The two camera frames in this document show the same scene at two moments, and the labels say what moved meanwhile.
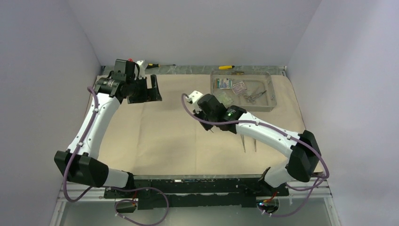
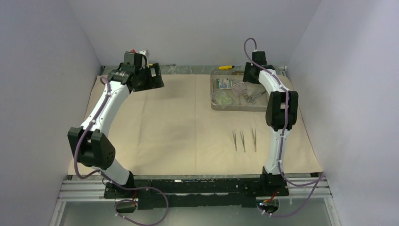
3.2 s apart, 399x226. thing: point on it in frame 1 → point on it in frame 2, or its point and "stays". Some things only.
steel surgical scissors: [252, 100] stays
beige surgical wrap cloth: [167, 138] stays
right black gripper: [207, 126] → [245, 77]
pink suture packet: [239, 88] stays
